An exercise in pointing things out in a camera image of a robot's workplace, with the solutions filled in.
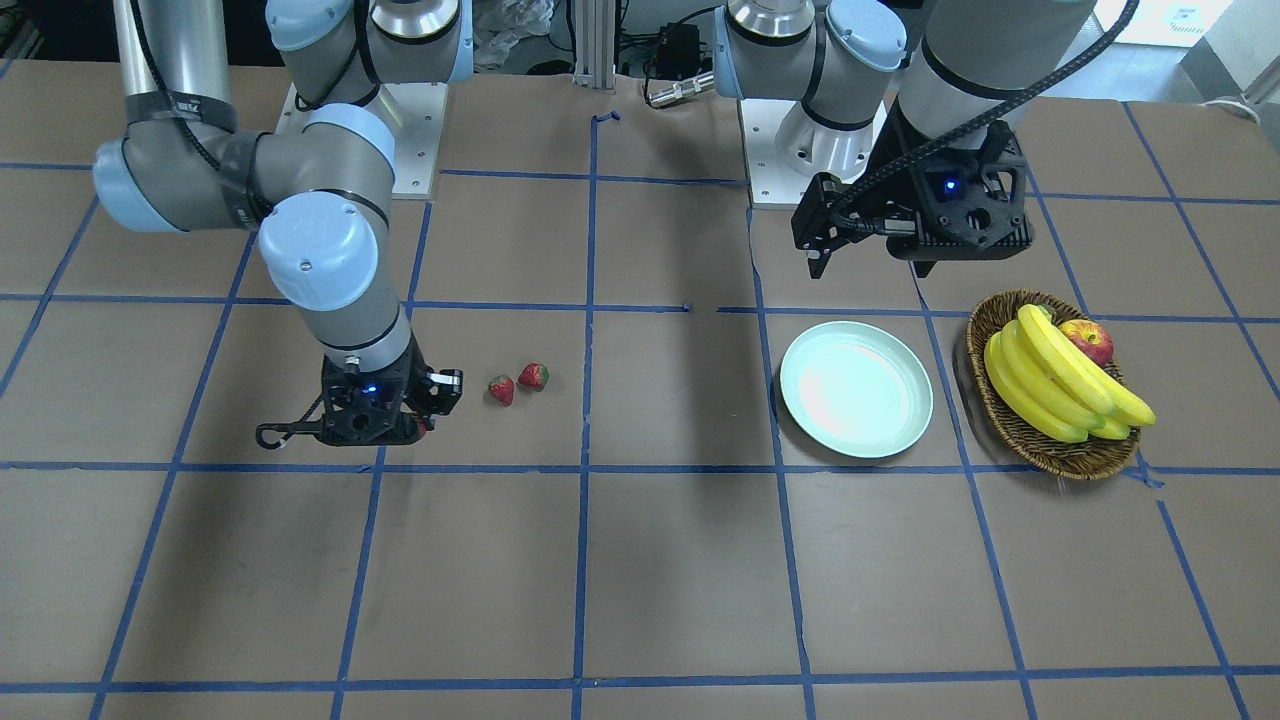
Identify light green plate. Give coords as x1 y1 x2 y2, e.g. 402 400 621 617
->
778 322 934 459

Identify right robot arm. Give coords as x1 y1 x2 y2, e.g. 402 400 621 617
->
92 1 474 448

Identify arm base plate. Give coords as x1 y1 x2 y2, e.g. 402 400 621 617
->
257 83 449 209
739 99 887 209

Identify red yellow apple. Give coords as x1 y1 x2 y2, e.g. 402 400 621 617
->
1059 318 1114 368

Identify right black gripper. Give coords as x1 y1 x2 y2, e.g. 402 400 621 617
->
317 337 465 447

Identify aluminium frame post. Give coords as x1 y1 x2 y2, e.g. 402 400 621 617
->
566 1 622 94

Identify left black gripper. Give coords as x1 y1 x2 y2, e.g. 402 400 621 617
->
791 120 1036 279

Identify yellow banana bunch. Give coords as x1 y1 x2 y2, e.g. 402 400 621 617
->
983 304 1157 445

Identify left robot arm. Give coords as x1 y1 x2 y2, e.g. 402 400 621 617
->
713 1 1094 279

